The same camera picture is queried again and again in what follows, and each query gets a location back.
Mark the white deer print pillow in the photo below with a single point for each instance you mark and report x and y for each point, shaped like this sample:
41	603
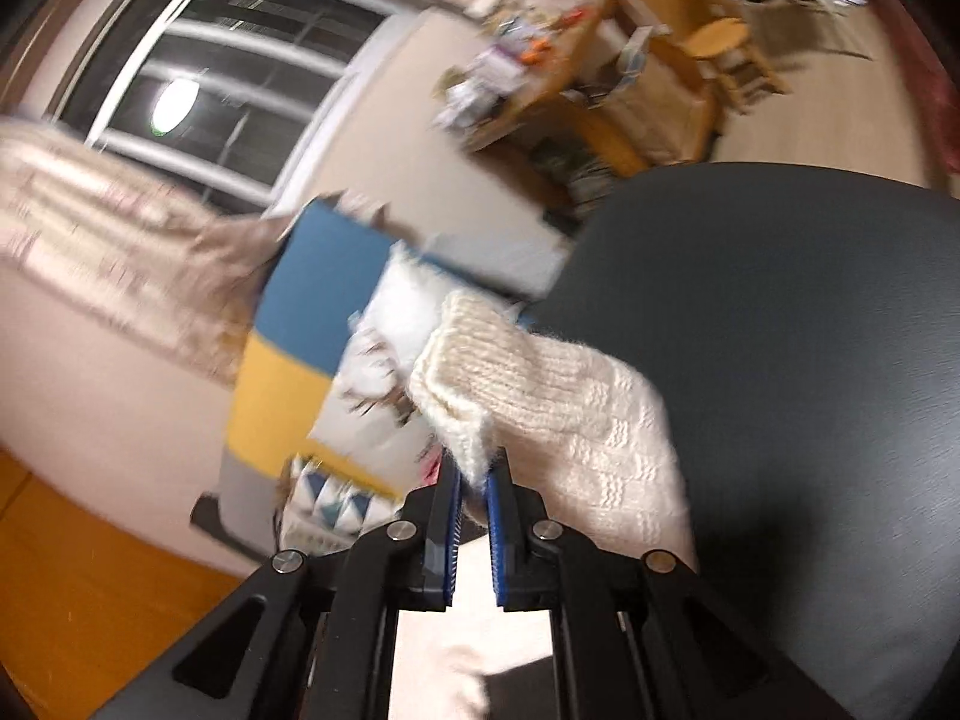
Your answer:
397	322

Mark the black upright post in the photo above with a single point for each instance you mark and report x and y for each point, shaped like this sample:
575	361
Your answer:
225	521

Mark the triangle pattern pillow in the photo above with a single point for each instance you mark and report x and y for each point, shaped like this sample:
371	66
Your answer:
337	502

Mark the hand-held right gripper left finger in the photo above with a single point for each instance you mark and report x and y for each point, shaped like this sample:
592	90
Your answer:
450	532

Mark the grey yellow blue sofa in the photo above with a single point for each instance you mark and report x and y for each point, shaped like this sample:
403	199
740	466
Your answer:
315	292

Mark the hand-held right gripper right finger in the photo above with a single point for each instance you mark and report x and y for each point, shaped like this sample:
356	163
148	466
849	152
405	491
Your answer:
495	532

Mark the white knit sweater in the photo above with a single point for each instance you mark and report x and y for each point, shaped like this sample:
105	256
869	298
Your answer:
570	420

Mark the wooden side table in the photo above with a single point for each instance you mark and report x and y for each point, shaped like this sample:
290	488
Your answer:
570	90

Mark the wooden stool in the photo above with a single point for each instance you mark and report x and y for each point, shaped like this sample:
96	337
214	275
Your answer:
727	45

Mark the white framed window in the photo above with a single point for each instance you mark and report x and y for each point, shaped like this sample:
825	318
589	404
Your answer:
247	90

